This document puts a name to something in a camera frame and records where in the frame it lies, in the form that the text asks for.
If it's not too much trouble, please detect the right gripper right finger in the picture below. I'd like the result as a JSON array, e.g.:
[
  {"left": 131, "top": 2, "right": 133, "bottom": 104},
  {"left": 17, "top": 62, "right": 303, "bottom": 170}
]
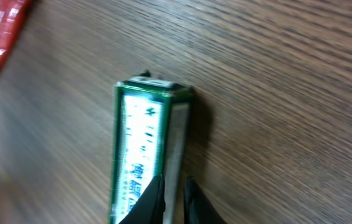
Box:
[{"left": 184, "top": 177, "right": 226, "bottom": 224}]

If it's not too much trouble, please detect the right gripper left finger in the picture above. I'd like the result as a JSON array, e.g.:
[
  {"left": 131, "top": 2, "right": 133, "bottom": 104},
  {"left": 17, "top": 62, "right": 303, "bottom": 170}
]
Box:
[{"left": 120, "top": 175, "right": 166, "bottom": 224}]

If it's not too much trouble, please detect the green white gum pack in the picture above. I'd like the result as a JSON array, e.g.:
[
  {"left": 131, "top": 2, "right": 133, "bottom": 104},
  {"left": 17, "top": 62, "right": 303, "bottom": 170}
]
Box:
[{"left": 108, "top": 71, "right": 194, "bottom": 223}]

